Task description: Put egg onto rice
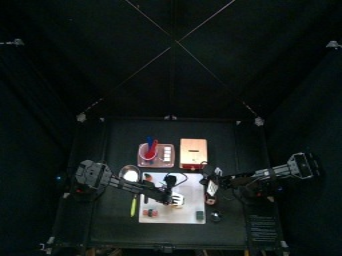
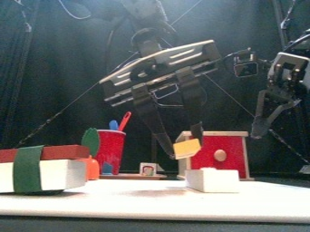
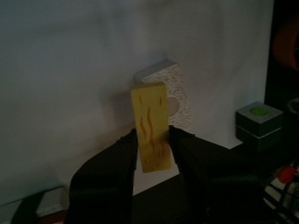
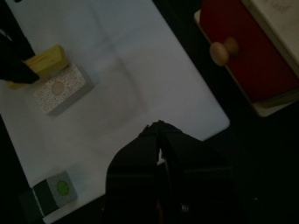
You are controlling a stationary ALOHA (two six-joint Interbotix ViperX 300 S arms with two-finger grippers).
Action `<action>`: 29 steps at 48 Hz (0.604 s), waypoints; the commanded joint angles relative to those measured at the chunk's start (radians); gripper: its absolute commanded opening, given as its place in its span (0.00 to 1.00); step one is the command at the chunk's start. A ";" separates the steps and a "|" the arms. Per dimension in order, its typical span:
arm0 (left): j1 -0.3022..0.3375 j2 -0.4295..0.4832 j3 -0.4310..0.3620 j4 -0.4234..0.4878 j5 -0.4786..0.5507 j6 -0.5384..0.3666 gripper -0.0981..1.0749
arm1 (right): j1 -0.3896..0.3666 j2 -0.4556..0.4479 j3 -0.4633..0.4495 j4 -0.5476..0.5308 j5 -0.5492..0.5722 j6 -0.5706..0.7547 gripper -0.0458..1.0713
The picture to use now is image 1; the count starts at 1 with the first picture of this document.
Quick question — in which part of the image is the yellow toy egg piece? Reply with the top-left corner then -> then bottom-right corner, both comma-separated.
173,193 -> 185,209

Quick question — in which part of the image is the white cutting board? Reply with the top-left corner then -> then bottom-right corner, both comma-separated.
138,171 -> 208,225

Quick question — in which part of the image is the red sushi with green band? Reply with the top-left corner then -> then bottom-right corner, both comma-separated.
142,208 -> 161,219

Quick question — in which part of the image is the yellow green toy knife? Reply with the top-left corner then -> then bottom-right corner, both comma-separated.
130,196 -> 138,219

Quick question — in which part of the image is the round metal bowl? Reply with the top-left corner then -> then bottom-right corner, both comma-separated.
118,164 -> 143,184

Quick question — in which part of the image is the wooden box with red drawer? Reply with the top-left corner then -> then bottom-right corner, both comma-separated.
178,137 -> 210,171

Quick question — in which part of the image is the red plastic cup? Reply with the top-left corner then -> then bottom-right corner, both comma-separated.
138,143 -> 161,162

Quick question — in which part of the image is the red toy utensil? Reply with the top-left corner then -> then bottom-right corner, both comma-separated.
149,139 -> 161,160

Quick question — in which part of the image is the white text label sticker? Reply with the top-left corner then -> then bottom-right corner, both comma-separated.
249,214 -> 277,247

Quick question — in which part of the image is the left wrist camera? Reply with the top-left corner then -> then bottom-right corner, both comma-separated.
164,174 -> 178,189

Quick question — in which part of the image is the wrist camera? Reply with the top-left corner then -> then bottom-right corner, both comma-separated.
200,162 -> 225,178
164,174 -> 178,189

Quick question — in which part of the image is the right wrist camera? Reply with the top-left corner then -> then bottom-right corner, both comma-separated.
200,162 -> 225,178

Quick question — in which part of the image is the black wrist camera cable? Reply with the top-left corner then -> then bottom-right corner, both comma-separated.
174,171 -> 190,185

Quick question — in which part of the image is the thin diagonal brace cable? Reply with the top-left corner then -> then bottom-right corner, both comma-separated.
81,0 -> 237,115
123,0 -> 261,118

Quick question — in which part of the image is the metal frame pole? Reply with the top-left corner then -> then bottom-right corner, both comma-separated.
169,0 -> 177,118

